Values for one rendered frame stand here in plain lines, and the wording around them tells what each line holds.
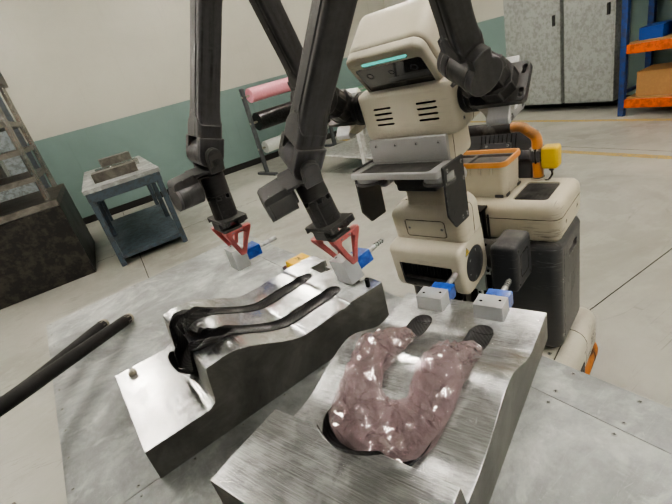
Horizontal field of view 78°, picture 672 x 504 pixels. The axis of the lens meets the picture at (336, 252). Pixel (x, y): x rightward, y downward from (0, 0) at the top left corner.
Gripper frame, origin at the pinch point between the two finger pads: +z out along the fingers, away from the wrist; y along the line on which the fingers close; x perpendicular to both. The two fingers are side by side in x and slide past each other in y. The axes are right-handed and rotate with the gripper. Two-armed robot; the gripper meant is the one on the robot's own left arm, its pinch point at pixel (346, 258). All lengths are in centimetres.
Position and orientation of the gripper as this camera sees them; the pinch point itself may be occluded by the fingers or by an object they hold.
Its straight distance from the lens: 86.9
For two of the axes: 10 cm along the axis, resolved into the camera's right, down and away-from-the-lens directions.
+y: 5.4, 0.8, -8.4
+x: 7.3, -5.5, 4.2
